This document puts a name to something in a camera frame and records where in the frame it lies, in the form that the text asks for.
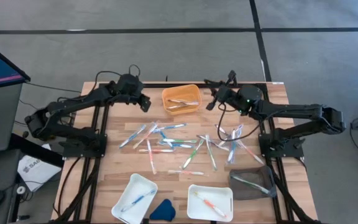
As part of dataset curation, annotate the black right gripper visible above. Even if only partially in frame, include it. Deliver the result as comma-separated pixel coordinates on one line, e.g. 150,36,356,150
204,70,241,111

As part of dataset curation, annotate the orange plastic bin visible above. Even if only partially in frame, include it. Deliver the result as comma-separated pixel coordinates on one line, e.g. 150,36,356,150
161,83,203,116

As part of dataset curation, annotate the purple toothbrush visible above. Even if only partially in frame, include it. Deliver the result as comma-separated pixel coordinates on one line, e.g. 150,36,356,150
228,123,244,141

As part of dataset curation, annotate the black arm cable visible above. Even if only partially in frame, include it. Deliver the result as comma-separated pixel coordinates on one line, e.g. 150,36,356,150
94,63,141,94
216,103,262,142

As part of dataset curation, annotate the black desk frame bar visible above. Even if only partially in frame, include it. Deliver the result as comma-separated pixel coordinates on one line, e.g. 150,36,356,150
8,133,65,168

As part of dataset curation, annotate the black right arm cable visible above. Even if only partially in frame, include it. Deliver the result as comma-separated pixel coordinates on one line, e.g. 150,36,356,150
216,103,262,142

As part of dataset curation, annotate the white printed paper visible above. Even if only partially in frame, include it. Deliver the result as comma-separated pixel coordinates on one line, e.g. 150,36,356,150
17,143,62,192

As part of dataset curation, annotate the dark grey mesh bin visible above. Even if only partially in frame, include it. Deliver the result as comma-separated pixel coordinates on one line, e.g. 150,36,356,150
228,165,278,201

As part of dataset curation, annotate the white plastic bin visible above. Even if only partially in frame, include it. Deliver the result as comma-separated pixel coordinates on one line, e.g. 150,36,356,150
111,174,158,224
186,184,234,223

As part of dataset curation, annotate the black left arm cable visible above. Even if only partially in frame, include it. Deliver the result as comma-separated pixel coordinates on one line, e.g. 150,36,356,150
94,63,141,94

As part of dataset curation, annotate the blue folded cloth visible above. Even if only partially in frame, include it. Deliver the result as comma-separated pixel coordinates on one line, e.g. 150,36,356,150
149,198,177,222

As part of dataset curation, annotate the green toothbrush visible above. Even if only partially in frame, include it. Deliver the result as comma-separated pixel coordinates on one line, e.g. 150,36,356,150
203,134,219,172
231,174,272,195
162,138,198,144
181,139,205,170

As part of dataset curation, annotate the thin black monitor cable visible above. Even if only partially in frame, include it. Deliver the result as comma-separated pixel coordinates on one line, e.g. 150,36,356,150
25,80,83,93

